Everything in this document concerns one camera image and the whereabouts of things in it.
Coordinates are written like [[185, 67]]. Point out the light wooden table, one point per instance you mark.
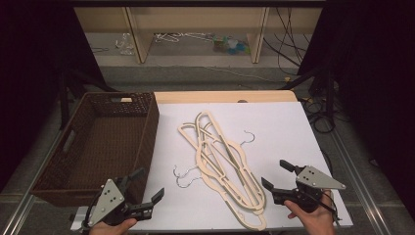
[[212, 96]]

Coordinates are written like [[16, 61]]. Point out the black metal stand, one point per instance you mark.
[[64, 98]]

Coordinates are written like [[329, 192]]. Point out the black tripod stand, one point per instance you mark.
[[321, 81]]

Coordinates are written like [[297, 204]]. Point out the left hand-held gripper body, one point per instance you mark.
[[107, 202]]

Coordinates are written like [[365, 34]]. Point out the small dark round thing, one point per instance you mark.
[[242, 101]]

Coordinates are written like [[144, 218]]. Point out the cream wooden clothes hanger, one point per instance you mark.
[[236, 148], [199, 161], [253, 223]]

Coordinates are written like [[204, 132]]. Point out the colourful plastic things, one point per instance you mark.
[[228, 45]]

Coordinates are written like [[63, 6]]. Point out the black curtain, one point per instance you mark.
[[29, 81], [375, 81]]

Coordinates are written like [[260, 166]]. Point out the brown woven basket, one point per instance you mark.
[[107, 140]]

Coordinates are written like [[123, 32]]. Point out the clear plastic bag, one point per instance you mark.
[[124, 44]]

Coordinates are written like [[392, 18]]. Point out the person's left hand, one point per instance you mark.
[[111, 230]]

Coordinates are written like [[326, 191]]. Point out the white table sheet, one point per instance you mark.
[[287, 130]]

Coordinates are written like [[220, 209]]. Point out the person's right hand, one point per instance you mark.
[[318, 223]]

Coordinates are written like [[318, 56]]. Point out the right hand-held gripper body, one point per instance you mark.
[[313, 179]]

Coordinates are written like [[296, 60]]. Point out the light wooden shelf unit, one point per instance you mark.
[[195, 19]]

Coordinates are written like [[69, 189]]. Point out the aluminium rail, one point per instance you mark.
[[362, 182], [23, 202]]

